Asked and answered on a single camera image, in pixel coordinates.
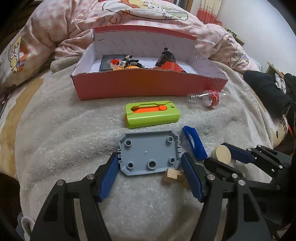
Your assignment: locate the clear bottle with red label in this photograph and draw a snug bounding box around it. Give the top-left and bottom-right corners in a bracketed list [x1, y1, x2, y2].
[187, 89, 228, 108]

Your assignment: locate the red and white curtain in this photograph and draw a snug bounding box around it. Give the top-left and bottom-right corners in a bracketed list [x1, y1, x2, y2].
[196, 0, 222, 25]

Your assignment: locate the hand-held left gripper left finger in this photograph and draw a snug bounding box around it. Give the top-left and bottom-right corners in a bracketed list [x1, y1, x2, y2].
[30, 152, 119, 241]

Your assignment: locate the black and white toy figure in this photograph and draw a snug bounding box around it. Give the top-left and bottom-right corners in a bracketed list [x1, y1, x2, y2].
[110, 54, 145, 70]

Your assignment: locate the grey plastic plate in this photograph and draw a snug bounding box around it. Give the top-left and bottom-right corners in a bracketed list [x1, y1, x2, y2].
[117, 130, 181, 176]

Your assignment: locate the wooden block piece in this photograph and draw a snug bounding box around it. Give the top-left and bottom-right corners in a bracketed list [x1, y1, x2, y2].
[162, 168, 191, 188]

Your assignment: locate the blue plastic clip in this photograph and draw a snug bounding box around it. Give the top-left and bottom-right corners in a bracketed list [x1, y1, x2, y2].
[182, 126, 208, 160]

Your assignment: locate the green orange plastic case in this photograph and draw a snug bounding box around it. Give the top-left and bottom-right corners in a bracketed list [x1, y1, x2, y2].
[125, 101, 181, 129]

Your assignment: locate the round wooden disc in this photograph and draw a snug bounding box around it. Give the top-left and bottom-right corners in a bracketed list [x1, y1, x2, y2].
[212, 145, 232, 164]

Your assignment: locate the tan cartoon plush blanket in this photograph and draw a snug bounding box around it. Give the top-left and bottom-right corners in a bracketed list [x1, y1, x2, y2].
[270, 113, 292, 146]

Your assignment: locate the white fleece blanket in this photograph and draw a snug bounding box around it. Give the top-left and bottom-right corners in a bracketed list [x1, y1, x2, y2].
[14, 59, 278, 241]

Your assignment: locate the wooden furniture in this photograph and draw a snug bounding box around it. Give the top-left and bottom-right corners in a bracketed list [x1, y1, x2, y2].
[223, 27, 244, 47]

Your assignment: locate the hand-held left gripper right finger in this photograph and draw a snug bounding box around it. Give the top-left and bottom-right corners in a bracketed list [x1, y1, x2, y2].
[181, 153, 272, 241]

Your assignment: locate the orange plastic funnel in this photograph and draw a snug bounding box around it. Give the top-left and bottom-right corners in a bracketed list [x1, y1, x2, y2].
[159, 61, 185, 73]

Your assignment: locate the dark patterned bag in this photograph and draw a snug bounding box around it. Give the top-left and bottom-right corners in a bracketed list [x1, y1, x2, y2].
[154, 47, 176, 67]

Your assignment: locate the black cloth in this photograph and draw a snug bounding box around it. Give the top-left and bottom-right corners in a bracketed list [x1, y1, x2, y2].
[244, 70, 296, 116]

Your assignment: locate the red cardboard box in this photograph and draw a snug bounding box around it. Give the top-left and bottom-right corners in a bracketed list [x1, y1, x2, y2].
[70, 25, 229, 101]

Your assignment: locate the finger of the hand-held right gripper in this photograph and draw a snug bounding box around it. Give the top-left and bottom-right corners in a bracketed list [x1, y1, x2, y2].
[203, 157, 278, 191]
[222, 142, 292, 172]

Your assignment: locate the pink cartoon quilt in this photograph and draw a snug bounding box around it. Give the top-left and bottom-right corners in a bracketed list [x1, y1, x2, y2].
[0, 0, 263, 86]

